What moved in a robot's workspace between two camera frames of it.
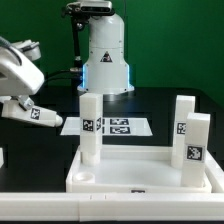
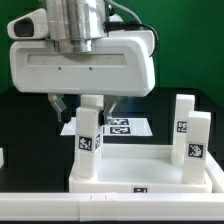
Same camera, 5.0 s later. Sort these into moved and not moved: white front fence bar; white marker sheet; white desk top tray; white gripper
Moved: white gripper
Not moved: white marker sheet; white front fence bar; white desk top tray
